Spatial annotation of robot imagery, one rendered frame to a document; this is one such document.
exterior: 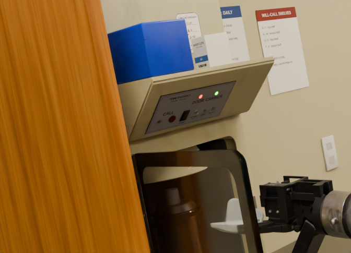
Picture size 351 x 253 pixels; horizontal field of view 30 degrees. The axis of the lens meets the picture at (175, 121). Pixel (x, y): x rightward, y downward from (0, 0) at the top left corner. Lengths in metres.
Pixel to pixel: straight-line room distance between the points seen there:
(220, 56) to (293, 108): 1.02
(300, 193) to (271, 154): 1.01
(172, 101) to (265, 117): 0.99
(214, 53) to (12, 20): 0.37
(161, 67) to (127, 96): 0.08
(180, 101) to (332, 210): 0.32
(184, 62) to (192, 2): 0.23
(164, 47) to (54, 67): 0.19
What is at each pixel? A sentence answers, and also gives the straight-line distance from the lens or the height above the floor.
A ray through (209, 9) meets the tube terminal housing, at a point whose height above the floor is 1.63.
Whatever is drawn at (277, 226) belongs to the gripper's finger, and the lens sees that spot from 1.12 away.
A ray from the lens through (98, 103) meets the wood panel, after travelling 1.03.
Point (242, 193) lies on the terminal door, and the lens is 0.89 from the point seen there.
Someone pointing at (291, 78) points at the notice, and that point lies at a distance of 2.21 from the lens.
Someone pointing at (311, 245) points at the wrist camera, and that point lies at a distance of 1.13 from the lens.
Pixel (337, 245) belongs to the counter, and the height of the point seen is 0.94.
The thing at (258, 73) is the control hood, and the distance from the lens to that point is 1.26.
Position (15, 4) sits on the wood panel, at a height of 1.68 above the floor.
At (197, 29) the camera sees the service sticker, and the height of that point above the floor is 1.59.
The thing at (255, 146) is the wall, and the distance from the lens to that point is 2.04.
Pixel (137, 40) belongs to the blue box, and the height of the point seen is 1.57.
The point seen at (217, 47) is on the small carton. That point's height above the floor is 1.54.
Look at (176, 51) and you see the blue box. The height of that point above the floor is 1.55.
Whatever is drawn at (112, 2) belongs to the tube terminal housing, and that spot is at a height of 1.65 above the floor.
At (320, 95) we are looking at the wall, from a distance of 2.34.
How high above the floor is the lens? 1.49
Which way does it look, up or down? 3 degrees down
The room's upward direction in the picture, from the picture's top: 11 degrees counter-clockwise
